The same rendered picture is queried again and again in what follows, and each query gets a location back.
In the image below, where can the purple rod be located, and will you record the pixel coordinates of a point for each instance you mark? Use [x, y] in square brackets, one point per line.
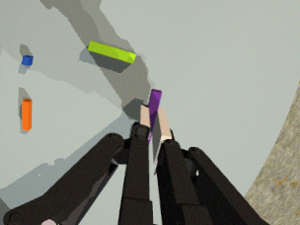
[153, 106]

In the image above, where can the lime green rod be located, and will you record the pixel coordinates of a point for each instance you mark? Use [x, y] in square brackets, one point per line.
[112, 51]

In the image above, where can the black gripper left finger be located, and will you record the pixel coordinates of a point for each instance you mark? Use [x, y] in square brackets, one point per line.
[70, 198]

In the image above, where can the small blue cube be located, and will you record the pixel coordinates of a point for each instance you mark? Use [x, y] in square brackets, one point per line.
[27, 60]

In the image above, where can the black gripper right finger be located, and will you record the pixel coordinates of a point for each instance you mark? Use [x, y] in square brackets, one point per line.
[185, 197]

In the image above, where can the orange rod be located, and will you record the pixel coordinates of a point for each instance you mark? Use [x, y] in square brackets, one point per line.
[27, 114]

